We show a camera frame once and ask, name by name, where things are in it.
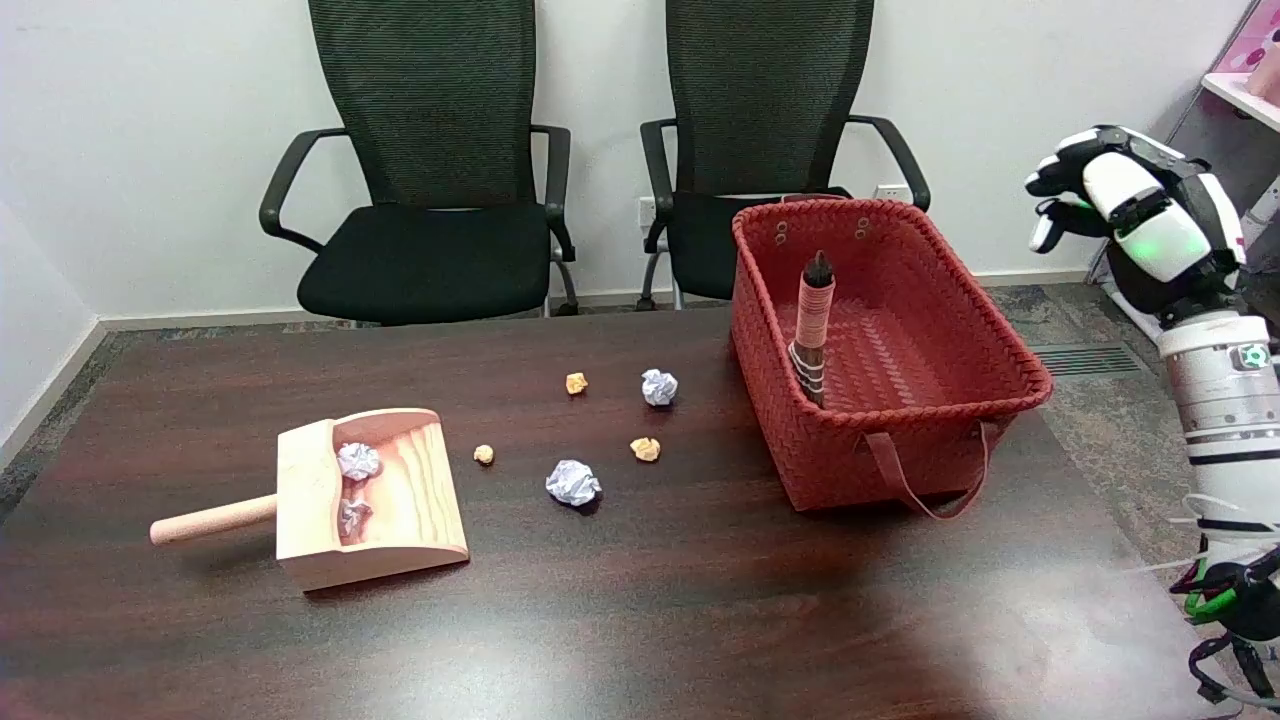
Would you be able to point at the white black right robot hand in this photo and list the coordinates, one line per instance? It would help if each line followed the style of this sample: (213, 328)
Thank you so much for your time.
(1150, 215)

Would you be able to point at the brown straw hand broom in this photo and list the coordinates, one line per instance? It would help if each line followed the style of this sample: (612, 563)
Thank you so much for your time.
(814, 325)

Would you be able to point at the pink white shelf rack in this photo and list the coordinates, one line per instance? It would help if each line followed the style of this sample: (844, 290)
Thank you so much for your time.
(1215, 150)

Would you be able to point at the floor vent grille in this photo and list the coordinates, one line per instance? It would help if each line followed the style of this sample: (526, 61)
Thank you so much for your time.
(1070, 358)

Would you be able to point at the red woven basket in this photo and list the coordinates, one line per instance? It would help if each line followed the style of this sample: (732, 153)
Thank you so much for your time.
(880, 350)

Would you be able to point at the black mesh office chair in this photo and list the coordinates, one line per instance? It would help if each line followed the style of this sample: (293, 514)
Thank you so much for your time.
(430, 170)
(760, 130)

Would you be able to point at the white crumpled paper ball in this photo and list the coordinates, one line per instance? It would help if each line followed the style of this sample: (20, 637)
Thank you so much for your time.
(353, 514)
(358, 461)
(573, 483)
(659, 386)

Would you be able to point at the small orange crumpled paper ball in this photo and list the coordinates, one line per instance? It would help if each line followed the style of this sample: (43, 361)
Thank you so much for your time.
(484, 454)

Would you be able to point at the wooden dustpan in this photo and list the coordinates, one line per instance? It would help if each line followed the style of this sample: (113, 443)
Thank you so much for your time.
(370, 500)

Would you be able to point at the white wall socket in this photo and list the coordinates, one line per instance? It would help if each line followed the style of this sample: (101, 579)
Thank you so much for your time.
(648, 212)

